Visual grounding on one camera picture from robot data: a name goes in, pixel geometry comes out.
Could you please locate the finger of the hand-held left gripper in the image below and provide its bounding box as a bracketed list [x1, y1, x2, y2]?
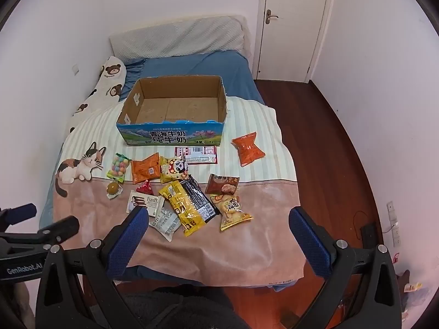
[0, 203, 38, 227]
[32, 216, 80, 245]

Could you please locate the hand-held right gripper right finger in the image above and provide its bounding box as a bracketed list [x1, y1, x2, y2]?
[288, 206, 403, 329]

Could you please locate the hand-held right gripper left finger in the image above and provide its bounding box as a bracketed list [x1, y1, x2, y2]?
[35, 206, 150, 329]

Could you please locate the colourful candy balls bag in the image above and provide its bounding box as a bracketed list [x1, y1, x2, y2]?
[106, 153, 133, 183]

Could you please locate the brown cookie packet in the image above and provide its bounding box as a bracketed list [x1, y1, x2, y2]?
[205, 173, 240, 197]

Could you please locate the cardboard box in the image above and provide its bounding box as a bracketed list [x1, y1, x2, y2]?
[116, 75, 228, 147]

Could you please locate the person's left forearm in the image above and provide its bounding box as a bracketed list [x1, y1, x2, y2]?
[0, 279, 36, 329]

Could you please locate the small silver white packet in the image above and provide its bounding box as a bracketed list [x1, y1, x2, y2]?
[151, 207, 181, 242]

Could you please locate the white wafer packet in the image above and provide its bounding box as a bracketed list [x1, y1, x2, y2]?
[126, 190, 165, 218]

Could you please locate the brown egg packet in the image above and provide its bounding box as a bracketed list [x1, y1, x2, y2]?
[106, 181, 124, 200]

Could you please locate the small red triangular packet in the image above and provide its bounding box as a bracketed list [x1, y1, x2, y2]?
[136, 180, 156, 195]

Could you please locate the black power adapter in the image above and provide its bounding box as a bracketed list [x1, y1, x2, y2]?
[361, 224, 378, 247]

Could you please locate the yellow black snack packet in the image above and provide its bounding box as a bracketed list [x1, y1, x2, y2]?
[158, 180, 206, 237]

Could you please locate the cat print striped blanket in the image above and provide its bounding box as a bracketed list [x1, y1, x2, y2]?
[39, 96, 306, 287]

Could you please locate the flat orange snack packet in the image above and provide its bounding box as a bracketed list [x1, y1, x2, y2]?
[131, 152, 162, 185]

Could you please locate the yellow biscuit packet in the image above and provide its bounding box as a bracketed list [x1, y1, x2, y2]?
[210, 194, 254, 232]

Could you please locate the long black snack packet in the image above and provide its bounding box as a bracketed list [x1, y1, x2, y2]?
[179, 175, 221, 220]

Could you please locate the yellow panda print packet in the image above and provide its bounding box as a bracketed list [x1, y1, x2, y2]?
[159, 154, 190, 184]

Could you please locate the white power strip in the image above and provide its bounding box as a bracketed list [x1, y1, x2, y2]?
[387, 200, 402, 247]

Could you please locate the crinkled orange snack packet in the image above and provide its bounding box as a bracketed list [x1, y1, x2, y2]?
[231, 132, 266, 167]

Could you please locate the long red white packet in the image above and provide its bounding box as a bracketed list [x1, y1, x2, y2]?
[174, 146, 218, 165]

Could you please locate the bear print white bolster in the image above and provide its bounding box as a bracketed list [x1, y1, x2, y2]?
[70, 56, 128, 134]

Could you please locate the bed with blue sheet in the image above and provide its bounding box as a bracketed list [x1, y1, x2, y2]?
[39, 49, 306, 293]

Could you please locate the grey pillow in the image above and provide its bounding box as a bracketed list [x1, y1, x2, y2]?
[109, 15, 252, 65]

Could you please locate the white door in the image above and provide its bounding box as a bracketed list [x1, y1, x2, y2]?
[255, 0, 335, 83]

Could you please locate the black cable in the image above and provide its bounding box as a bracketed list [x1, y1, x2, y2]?
[353, 211, 370, 239]

